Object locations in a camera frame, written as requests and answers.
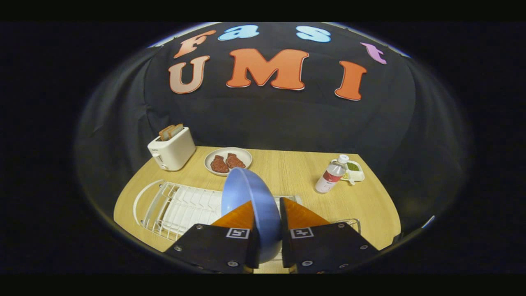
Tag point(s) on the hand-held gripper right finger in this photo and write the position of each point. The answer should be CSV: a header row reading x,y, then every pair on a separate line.
x,y
328,246

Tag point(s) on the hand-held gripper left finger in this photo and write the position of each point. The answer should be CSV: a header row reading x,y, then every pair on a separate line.
x,y
209,246

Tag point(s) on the blue plate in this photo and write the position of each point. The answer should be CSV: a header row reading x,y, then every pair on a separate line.
x,y
246,193

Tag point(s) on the white divided condiment dish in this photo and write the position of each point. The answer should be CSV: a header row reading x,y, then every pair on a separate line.
x,y
356,172

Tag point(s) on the white plate with meat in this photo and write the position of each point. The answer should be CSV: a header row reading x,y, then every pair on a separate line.
x,y
228,151

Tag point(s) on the plastic bottle with red label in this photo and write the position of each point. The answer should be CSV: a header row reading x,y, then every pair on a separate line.
x,y
331,176

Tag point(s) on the brown meat piece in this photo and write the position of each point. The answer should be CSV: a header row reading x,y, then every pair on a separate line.
x,y
219,164
235,161

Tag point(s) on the white toaster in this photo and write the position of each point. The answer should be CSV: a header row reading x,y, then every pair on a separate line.
x,y
174,152

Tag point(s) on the toast slice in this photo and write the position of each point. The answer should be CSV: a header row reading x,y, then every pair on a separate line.
x,y
165,132
176,129

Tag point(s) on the black backdrop cloth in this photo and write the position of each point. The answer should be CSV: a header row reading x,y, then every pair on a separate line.
x,y
287,119

